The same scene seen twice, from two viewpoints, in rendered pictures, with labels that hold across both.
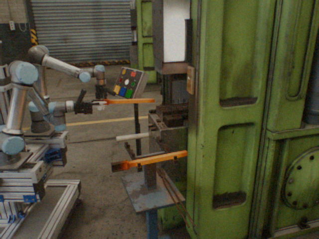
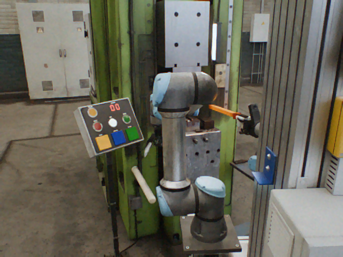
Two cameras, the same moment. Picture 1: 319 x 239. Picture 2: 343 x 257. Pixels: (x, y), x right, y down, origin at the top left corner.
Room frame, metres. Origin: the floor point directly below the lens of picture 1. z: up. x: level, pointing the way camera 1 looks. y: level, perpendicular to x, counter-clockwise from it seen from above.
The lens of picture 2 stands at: (2.31, 1.99, 1.61)
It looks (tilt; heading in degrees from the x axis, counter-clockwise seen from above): 19 degrees down; 265
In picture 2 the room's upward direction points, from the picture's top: straight up
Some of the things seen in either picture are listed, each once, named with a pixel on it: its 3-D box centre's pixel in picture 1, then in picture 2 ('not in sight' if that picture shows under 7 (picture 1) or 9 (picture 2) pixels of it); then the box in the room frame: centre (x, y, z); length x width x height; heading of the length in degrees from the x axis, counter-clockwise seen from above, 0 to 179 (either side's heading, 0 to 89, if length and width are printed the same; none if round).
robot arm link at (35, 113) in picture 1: (37, 109); (208, 195); (2.08, 0.97, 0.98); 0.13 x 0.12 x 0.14; 6
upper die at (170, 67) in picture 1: (185, 63); (175, 69); (2.10, -0.19, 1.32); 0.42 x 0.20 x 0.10; 105
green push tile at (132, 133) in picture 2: (129, 94); (132, 134); (2.41, 0.27, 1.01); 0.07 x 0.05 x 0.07; 40
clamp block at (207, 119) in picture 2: (173, 120); (206, 122); (1.89, -0.09, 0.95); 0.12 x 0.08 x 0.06; 105
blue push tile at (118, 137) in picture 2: (123, 91); (118, 138); (2.49, 0.34, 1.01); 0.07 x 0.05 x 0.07; 40
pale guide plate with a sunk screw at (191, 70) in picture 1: (190, 79); (220, 75); (1.78, -0.20, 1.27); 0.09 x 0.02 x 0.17; 15
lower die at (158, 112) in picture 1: (184, 109); (175, 118); (2.10, -0.19, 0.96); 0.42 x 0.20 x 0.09; 105
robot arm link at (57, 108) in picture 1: (58, 108); not in sight; (1.72, 0.66, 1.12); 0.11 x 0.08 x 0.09; 106
